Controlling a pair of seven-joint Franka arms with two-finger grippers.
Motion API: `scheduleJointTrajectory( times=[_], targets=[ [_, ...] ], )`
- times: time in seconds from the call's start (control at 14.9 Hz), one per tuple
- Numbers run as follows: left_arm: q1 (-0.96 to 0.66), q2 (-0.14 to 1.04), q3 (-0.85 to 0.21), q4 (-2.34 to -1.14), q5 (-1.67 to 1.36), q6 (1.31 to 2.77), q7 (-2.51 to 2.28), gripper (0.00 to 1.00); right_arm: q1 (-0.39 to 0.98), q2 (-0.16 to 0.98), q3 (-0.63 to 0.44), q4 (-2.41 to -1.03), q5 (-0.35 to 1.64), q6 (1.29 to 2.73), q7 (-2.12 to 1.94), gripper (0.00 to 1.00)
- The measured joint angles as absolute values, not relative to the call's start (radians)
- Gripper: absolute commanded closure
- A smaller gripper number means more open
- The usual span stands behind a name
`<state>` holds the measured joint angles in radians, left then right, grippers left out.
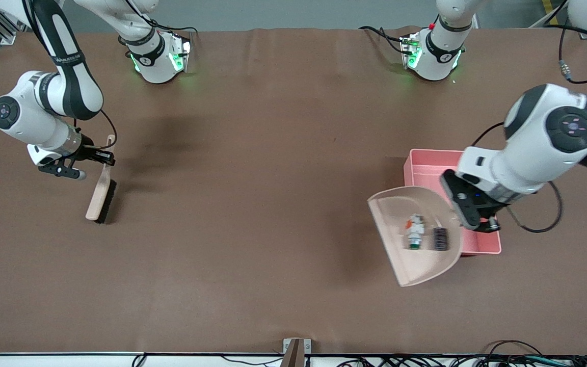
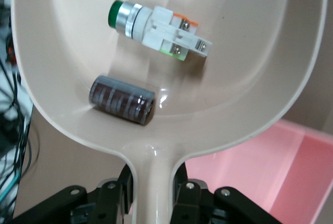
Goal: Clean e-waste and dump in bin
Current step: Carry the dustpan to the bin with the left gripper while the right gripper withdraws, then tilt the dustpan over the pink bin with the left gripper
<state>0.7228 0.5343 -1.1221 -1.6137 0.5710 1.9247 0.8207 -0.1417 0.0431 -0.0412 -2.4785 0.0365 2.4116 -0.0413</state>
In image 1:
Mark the metal table edge bracket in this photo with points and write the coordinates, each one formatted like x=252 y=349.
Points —
x=296 y=351

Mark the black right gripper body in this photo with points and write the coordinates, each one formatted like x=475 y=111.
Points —
x=88 y=152

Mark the beige brush with black bristles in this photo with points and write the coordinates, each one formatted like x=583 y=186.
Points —
x=101 y=191

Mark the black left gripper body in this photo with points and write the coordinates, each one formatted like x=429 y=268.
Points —
x=488 y=222

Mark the brown table mat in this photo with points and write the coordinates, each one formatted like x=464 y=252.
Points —
x=252 y=229

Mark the small black electronic component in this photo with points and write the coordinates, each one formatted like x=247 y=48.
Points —
x=441 y=239

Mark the green and white electronic component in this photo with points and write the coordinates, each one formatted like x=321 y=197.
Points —
x=415 y=232

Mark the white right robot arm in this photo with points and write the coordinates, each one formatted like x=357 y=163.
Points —
x=64 y=76

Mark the beige plastic dustpan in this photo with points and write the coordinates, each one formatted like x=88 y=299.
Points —
x=418 y=265

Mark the pink plastic bin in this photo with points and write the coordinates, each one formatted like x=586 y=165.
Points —
x=426 y=165

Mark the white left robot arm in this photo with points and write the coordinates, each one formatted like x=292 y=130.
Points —
x=543 y=142

